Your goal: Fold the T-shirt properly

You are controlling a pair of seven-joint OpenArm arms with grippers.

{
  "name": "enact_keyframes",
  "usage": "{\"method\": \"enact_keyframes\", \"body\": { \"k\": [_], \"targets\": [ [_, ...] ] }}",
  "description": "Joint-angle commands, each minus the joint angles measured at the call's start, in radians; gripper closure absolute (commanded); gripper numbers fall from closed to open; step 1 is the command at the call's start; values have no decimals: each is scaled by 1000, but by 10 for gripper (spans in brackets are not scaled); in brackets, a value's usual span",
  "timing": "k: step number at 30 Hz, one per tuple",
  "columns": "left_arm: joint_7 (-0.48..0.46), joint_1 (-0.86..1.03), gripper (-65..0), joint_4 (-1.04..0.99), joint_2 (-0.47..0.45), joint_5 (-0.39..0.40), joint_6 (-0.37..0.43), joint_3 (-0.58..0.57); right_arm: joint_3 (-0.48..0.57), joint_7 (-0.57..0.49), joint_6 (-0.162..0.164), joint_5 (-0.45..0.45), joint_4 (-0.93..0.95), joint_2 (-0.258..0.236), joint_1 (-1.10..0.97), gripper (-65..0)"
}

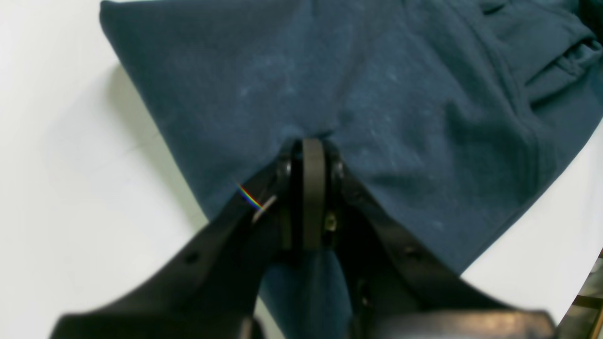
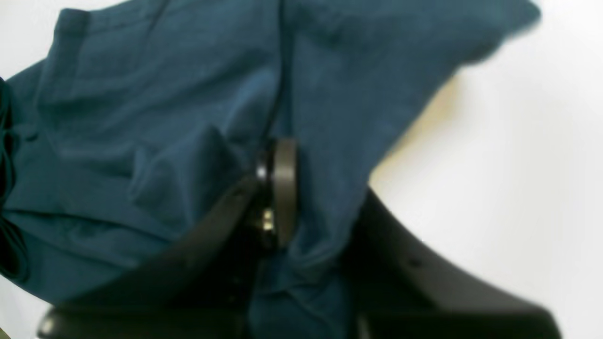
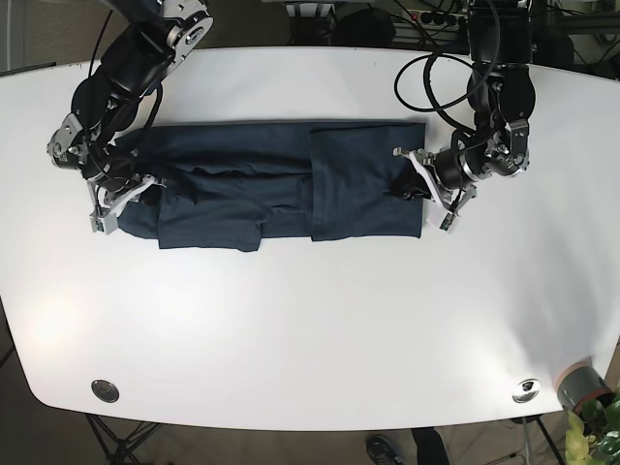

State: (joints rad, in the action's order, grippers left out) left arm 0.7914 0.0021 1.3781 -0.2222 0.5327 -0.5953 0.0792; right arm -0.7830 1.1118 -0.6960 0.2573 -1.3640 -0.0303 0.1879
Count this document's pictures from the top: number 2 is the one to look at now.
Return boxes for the dark navy blue T-shirt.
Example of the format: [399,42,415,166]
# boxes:
[1,0,540,339]

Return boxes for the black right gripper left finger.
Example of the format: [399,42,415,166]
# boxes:
[37,138,297,339]

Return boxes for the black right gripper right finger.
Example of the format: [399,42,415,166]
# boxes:
[341,190,562,339]

